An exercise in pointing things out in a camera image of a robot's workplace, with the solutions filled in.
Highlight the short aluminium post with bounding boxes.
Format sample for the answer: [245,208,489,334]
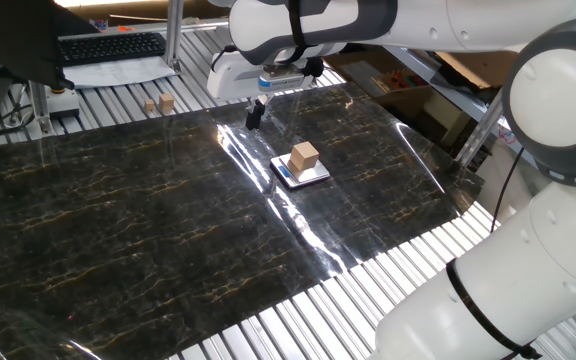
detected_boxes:
[27,79,54,136]

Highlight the aluminium rail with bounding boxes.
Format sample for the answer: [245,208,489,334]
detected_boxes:
[60,18,232,39]

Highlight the black marble pattern mat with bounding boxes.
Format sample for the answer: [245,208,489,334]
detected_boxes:
[0,81,485,360]

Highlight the aluminium frame leg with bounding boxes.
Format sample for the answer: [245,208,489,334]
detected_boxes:
[382,44,507,169]

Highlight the coloured blocks set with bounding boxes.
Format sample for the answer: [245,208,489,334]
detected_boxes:
[373,67,432,94]

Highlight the white paper sheet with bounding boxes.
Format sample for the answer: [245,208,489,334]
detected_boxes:
[62,54,177,90]

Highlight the white emergency stop box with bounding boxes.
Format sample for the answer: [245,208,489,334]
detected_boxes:
[45,85,81,120]

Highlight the black strap on lower link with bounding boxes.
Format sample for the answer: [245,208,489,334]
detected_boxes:
[445,258,544,360]

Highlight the large wooden cube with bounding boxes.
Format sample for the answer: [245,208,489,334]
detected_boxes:
[289,141,321,174]

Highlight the silver wrist camera blue ends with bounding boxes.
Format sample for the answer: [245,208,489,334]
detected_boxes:
[257,64,305,94]

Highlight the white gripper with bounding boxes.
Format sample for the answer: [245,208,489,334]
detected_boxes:
[206,51,317,132]

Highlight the black monitor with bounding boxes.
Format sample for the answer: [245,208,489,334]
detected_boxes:
[0,0,99,91]

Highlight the brown cardboard box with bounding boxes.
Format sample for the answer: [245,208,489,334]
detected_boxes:
[323,45,474,146]

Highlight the tall aluminium post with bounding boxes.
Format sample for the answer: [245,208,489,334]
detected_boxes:
[163,0,185,74]

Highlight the black keyboard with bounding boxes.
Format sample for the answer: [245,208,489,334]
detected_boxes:
[57,31,168,68]

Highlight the silver digital scale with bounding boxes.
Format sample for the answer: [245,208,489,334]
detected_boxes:
[269,152,331,190]

